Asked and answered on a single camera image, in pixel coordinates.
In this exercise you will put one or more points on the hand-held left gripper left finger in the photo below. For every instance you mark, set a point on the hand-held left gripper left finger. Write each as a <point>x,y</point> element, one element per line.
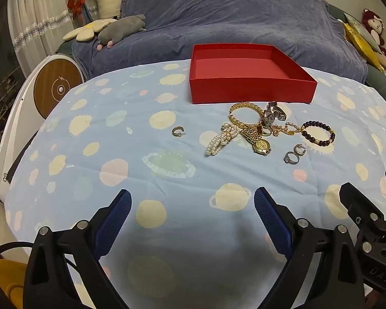
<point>115,220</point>

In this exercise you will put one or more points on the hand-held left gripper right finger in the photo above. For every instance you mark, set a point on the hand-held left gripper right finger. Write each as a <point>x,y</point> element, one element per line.
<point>271,220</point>

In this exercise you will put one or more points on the silver hoop earring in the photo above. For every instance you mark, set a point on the silver hoop earring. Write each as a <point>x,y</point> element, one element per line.
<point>298,150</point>

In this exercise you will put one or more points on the gold wristwatch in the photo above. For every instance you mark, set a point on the gold wristwatch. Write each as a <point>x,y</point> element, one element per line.
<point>260,145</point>

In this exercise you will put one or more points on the pearl hair clip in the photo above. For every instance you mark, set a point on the pearl hair clip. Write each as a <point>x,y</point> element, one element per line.
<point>218,140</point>

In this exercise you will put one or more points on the gold hoop earring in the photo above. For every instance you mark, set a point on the gold hoop earring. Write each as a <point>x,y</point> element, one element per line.
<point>177,132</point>

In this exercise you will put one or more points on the gold bangle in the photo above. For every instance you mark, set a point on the gold bangle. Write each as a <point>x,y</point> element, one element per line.
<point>244,116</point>

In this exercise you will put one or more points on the red cardboard box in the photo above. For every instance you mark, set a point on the red cardboard box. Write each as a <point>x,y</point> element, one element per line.
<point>247,74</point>

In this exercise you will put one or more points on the planet print tablecloth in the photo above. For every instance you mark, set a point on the planet print tablecloth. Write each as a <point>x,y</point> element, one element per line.
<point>115,154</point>

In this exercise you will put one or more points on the teal sofa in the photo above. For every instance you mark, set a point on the teal sofa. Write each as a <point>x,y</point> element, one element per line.
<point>381,80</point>

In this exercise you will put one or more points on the cream plush toy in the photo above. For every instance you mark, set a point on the cream plush toy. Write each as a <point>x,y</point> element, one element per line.
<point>382,60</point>

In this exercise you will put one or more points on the yellow object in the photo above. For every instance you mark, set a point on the yellow object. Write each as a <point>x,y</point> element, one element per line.
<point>6,280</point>

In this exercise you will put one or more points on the gold cushion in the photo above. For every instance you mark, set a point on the gold cushion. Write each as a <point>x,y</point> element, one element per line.
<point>360,41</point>

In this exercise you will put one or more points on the white device with wooden disc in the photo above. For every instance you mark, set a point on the white device with wooden disc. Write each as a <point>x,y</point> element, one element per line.
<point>56,87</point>

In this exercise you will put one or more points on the red monkey plush toy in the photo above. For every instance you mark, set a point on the red monkey plush toy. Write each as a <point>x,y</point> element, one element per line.
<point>374,25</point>

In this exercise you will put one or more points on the silver cushion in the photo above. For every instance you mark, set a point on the silver cushion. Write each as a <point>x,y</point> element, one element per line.
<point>362,27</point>

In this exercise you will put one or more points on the grey plush toy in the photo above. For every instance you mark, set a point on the grey plush toy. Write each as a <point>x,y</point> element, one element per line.
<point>122,29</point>

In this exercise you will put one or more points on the flower shaped pillow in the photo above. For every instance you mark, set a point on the flower shaped pillow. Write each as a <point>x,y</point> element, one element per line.
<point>87,29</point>

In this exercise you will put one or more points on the silver tinsel garland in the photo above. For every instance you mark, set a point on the silver tinsel garland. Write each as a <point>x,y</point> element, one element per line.
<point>35,27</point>

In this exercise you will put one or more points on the blue-covered sofa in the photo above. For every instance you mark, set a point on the blue-covered sofa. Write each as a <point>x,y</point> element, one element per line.
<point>228,16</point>

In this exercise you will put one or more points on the red bow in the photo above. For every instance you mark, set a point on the red bow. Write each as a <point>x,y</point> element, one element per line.
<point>75,5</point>

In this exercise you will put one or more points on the white curtain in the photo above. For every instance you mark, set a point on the white curtain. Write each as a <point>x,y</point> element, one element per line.
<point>35,13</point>

